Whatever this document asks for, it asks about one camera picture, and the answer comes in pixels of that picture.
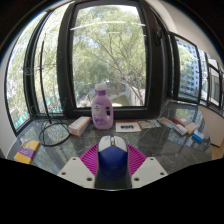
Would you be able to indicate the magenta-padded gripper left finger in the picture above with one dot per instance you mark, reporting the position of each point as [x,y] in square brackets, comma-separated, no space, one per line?
[76,170]

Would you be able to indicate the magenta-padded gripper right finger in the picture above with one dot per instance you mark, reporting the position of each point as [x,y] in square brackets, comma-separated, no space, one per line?
[148,169]

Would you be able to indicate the blue and white computer mouse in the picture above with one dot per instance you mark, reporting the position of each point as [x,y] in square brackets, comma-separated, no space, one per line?
[112,160]

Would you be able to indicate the small orange white box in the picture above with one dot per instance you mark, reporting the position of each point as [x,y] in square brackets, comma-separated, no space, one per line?
[79,125]

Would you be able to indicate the printed paper leaflet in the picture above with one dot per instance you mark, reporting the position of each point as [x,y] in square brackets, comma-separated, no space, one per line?
[149,124]

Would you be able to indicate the white card with dark print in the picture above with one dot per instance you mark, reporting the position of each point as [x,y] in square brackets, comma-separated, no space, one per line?
[128,127]

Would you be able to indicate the yellow and purple book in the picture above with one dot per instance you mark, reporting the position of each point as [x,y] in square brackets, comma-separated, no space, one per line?
[26,151]

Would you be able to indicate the red and beige book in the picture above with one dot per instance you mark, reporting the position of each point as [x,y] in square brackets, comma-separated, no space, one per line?
[186,124]

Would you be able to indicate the small blue box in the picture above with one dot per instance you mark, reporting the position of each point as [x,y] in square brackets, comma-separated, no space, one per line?
[198,136]

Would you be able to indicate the purple detergent bottle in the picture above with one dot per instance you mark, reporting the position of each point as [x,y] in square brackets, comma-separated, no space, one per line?
[102,111]

